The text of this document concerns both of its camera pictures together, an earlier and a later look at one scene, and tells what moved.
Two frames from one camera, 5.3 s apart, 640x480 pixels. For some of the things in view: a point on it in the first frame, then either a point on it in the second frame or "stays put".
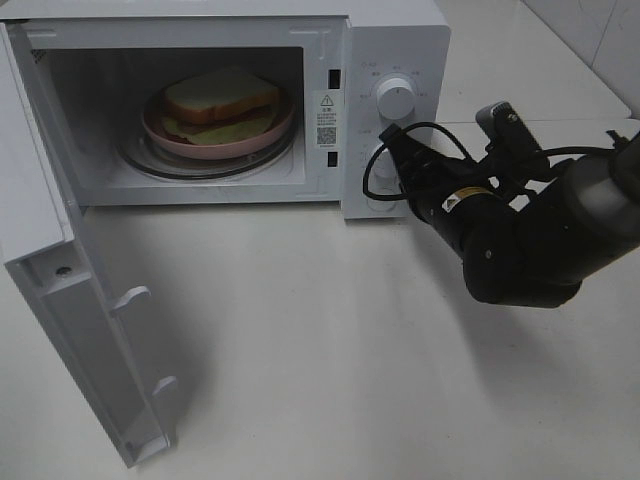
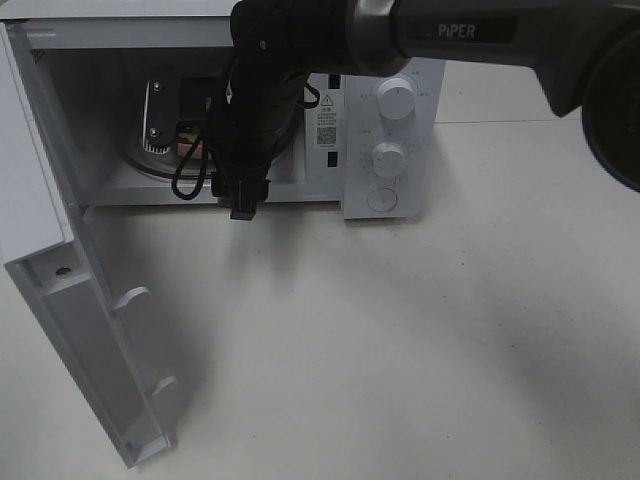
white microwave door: [55, 271] stays put
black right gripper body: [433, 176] -> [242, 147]
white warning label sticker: [327, 119] stays put
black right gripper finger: [411, 150] -> [223, 188]
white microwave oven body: [235, 102] stays put
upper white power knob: [396, 98] stays put
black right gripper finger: [401, 167] -> [245, 194]
